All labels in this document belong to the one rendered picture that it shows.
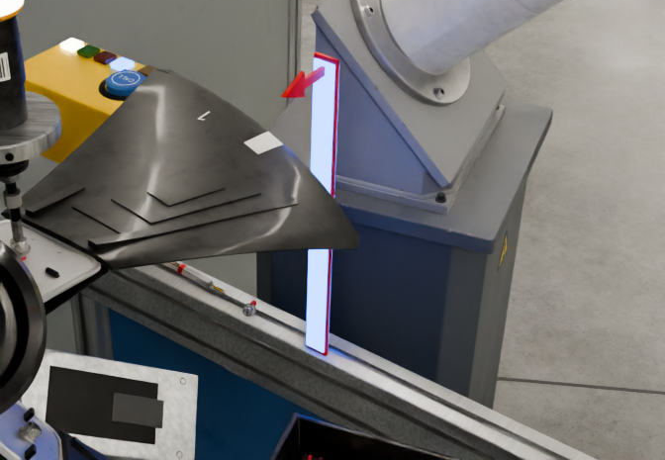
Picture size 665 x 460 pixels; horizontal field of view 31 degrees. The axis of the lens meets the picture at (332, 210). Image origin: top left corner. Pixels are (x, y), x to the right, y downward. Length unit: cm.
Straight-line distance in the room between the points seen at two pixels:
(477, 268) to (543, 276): 144
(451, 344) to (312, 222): 52
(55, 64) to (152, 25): 70
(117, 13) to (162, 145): 99
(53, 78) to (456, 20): 42
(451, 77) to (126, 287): 43
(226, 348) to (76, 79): 32
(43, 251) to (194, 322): 51
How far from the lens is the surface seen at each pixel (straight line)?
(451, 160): 128
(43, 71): 126
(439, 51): 127
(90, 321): 143
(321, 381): 121
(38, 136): 71
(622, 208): 305
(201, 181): 87
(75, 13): 182
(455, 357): 140
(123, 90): 119
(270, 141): 94
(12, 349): 71
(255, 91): 225
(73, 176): 87
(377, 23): 127
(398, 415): 117
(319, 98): 103
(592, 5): 410
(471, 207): 130
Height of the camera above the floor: 165
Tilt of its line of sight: 35 degrees down
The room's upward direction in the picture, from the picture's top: 2 degrees clockwise
